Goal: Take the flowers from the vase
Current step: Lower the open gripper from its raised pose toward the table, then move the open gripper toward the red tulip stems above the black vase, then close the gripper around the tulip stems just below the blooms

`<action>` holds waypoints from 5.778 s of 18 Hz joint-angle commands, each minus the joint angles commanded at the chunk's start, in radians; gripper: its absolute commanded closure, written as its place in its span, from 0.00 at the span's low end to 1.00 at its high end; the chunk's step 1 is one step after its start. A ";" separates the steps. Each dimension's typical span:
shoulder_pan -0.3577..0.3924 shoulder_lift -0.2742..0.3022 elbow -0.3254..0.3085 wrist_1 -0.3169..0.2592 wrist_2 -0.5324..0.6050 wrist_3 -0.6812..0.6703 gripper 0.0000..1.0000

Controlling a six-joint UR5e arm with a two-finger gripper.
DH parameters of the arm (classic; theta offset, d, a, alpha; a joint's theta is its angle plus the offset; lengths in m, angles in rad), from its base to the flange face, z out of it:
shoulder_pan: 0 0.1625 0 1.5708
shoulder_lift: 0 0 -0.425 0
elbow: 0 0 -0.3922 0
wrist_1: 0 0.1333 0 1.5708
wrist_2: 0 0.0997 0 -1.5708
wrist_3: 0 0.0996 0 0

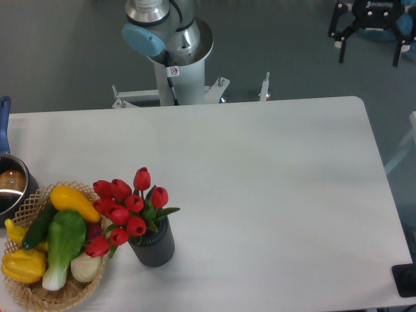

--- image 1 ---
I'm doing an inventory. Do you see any yellow squash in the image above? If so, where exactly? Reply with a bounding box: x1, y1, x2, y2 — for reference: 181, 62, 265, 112
49, 185, 101, 223

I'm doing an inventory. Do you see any blue handled saucepan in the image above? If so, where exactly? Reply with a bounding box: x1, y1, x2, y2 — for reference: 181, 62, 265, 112
1, 96, 38, 228

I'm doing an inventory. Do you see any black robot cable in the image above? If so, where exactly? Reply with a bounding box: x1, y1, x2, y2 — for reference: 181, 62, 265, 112
163, 50, 179, 107

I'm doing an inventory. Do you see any black device at table edge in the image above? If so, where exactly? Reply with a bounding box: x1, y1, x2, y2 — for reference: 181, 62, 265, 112
391, 263, 416, 298

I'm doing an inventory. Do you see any green bok choy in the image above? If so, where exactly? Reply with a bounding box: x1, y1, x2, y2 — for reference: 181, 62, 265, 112
42, 209, 86, 291

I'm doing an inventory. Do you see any dark grey ribbed vase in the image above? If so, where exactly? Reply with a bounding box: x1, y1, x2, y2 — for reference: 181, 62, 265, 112
129, 217, 175, 268

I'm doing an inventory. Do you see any white frame at right edge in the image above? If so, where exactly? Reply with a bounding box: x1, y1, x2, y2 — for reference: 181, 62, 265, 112
384, 111, 415, 176

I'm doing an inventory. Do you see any red tulip bouquet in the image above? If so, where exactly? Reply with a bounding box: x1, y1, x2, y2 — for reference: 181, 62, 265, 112
85, 167, 180, 258

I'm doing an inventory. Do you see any dark green cucumber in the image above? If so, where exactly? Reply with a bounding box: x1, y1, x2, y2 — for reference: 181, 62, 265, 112
21, 201, 58, 250

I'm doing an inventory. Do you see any yellow bell pepper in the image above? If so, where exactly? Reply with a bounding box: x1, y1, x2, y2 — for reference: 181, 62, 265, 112
1, 249, 46, 284

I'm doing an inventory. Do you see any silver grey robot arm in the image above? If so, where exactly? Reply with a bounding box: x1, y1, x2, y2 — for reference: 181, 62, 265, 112
122, 1, 415, 67

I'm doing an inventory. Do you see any white garlic bulb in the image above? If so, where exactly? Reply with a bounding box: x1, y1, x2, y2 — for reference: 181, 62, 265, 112
70, 253, 101, 283

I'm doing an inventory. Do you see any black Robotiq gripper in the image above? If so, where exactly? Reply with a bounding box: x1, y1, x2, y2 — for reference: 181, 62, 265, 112
327, 0, 416, 68

